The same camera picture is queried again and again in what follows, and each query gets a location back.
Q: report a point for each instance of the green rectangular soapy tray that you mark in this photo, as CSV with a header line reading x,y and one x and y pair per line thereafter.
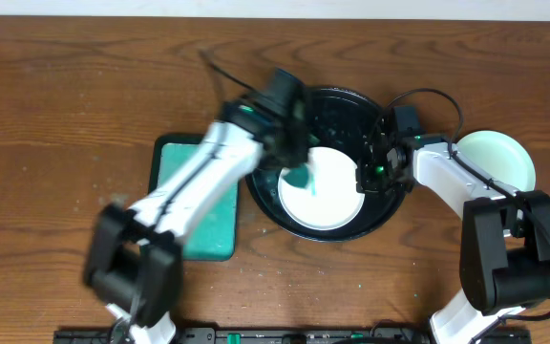
x,y
214,238

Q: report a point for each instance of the dark green sponge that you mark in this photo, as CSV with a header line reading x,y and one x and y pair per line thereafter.
x,y
299,177

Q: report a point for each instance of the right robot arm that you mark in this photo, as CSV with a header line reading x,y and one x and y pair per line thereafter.
x,y
504,265

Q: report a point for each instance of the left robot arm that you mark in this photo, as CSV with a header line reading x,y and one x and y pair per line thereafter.
x,y
135,260

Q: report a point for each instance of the black round tray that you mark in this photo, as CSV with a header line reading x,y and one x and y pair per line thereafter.
x,y
341,120

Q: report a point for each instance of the white plate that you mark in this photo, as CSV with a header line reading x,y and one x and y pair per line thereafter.
x,y
330,199

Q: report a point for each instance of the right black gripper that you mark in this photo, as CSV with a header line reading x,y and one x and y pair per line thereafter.
x,y
364,182

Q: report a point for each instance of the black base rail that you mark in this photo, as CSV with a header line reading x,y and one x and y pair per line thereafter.
x,y
383,331

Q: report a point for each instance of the light green plate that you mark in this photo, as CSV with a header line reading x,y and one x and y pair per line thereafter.
x,y
501,156

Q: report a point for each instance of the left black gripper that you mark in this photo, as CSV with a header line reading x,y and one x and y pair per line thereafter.
x,y
291,156

